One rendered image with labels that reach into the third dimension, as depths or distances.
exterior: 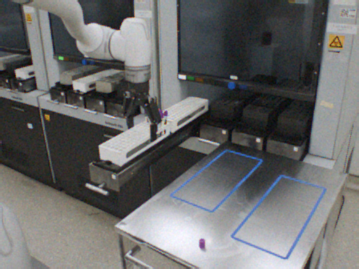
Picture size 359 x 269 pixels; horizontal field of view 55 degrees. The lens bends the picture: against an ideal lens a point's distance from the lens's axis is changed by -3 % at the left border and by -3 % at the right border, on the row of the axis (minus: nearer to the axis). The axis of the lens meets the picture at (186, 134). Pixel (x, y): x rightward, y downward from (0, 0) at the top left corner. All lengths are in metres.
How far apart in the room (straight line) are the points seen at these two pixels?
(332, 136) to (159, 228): 0.80
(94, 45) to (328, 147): 0.95
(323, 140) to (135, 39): 0.80
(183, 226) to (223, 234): 0.10
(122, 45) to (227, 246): 0.72
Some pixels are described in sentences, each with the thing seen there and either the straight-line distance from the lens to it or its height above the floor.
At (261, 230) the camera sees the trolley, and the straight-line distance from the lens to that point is 0.93.
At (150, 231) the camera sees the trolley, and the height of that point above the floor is 0.82.
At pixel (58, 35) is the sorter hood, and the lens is 2.13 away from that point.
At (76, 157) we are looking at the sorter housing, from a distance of 2.23.
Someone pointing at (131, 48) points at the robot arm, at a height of 1.18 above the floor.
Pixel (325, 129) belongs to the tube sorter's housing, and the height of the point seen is 0.86.
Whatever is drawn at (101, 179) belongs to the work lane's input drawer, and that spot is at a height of 0.76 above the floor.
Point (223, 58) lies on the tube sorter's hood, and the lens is 1.48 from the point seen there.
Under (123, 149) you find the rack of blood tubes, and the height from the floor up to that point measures 0.87.
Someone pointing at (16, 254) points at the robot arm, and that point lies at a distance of 0.86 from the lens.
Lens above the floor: 1.41
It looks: 25 degrees down
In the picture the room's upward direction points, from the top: 1 degrees counter-clockwise
